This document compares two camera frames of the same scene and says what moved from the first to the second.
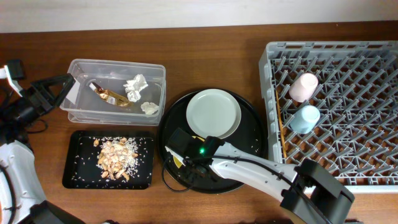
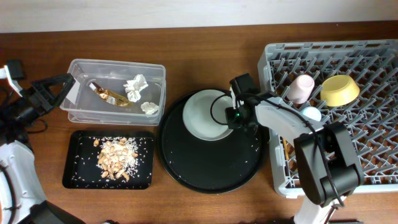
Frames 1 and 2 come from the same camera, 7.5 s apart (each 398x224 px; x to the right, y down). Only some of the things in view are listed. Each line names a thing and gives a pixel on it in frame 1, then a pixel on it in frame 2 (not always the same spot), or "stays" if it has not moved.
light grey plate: x=213 y=112 stays
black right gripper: x=195 y=178 → x=231 y=120
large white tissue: x=134 y=87 stays
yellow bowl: x=178 y=163 → x=337 y=90
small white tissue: x=149 y=108 stays
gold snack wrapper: x=109 y=96 stays
